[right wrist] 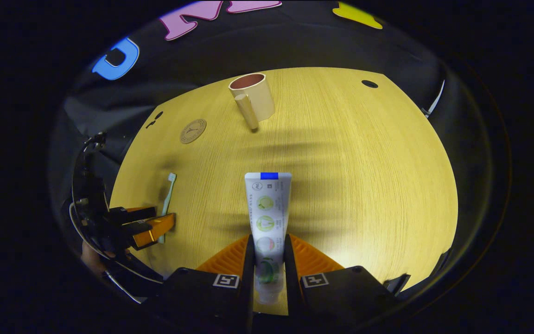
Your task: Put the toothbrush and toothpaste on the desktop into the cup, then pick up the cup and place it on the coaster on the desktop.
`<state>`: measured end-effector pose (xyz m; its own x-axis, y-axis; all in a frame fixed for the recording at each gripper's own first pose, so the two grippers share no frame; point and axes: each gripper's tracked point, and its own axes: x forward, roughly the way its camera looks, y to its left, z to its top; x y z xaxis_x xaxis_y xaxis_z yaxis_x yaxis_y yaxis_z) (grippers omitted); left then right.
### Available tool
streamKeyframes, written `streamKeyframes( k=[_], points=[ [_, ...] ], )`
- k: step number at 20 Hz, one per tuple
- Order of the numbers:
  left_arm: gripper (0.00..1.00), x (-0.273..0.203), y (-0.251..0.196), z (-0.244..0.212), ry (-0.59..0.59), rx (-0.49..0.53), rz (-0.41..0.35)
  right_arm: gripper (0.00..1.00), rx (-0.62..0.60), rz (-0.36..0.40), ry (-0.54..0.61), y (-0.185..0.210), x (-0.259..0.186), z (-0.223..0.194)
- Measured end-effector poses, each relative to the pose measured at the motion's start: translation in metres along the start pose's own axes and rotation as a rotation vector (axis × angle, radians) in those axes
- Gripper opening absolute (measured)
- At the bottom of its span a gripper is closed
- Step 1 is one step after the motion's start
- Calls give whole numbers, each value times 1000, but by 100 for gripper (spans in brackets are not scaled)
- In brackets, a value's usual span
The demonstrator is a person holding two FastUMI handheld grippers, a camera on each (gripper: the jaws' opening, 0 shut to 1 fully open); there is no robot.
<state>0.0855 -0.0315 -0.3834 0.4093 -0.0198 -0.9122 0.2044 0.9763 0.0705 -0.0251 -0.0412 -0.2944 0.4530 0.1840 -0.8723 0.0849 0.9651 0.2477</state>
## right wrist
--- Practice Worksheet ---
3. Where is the thin white strip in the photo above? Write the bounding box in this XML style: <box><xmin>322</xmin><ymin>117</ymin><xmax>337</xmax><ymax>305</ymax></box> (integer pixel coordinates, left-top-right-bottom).
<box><xmin>422</xmin><ymin>80</ymin><xmax>445</xmax><ymax>117</ymax></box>

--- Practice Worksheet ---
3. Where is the thin grey cable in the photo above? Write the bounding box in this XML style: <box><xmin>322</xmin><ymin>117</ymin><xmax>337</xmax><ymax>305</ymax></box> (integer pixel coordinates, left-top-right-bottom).
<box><xmin>69</xmin><ymin>202</ymin><xmax>163</xmax><ymax>304</ymax></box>

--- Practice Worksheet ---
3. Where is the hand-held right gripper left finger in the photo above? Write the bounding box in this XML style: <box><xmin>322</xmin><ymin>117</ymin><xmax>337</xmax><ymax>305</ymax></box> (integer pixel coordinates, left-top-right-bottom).
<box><xmin>149</xmin><ymin>234</ymin><xmax>254</xmax><ymax>334</ymax></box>

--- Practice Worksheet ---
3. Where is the light green toothbrush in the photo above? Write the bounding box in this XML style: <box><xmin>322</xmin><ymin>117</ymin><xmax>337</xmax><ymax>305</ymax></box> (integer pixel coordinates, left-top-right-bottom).
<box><xmin>158</xmin><ymin>173</ymin><xmax>177</xmax><ymax>244</ymax></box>

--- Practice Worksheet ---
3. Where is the black backdrop cloth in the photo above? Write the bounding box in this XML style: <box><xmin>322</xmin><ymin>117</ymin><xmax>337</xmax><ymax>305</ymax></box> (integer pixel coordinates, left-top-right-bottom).
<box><xmin>49</xmin><ymin>0</ymin><xmax>509</xmax><ymax>297</ymax></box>

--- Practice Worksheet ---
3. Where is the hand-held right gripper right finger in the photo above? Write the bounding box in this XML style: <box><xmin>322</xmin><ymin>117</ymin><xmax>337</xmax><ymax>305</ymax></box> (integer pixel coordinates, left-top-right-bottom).
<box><xmin>284</xmin><ymin>233</ymin><xmax>400</xmax><ymax>334</ymax></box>

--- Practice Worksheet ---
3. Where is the round beige coaster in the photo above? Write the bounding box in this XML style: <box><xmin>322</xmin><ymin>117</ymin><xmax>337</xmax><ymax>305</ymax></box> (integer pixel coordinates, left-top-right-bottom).
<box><xmin>180</xmin><ymin>119</ymin><xmax>207</xmax><ymax>144</ymax></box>

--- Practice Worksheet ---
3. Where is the white toothpaste tube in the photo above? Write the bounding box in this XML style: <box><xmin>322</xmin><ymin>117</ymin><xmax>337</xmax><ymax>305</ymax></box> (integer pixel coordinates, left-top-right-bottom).
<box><xmin>244</xmin><ymin>172</ymin><xmax>292</xmax><ymax>305</ymax></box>

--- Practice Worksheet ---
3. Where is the beige cup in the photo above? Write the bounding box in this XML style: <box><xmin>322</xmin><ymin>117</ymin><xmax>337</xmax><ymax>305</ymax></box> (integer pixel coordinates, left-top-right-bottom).
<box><xmin>228</xmin><ymin>73</ymin><xmax>276</xmax><ymax>132</ymax></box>

